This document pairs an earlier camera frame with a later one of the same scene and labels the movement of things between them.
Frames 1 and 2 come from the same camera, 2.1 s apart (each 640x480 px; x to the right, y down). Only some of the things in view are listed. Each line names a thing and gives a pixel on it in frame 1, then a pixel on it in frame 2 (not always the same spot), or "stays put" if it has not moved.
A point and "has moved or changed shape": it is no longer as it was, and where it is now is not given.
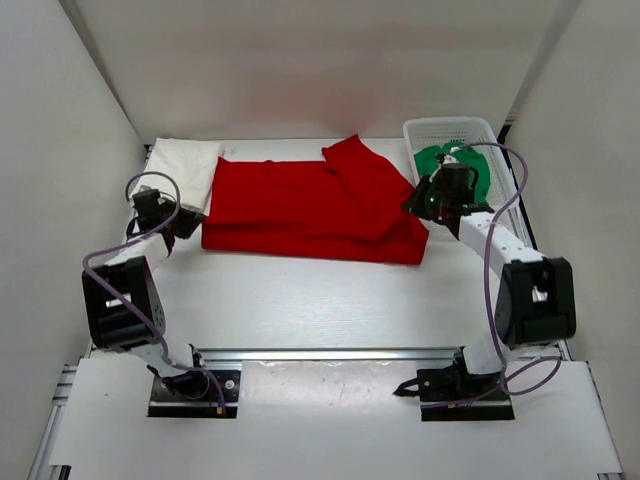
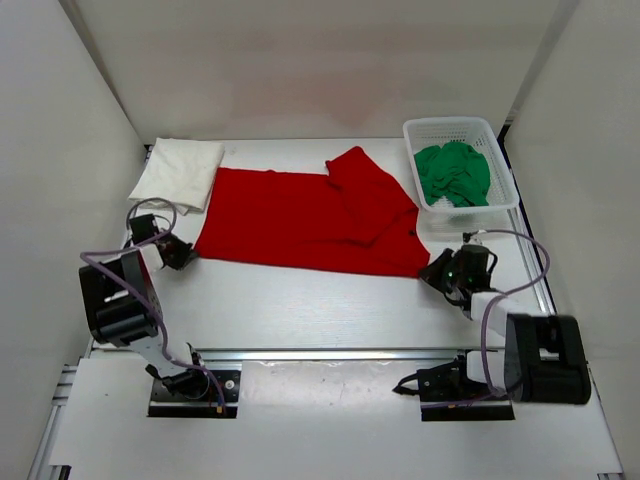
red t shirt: [348, 205] has moved or changed shape
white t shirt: [192, 163] stays put
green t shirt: [428, 157] stays put
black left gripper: [191, 220] -> [185, 253]
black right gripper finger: [423, 201] -> [437, 271]
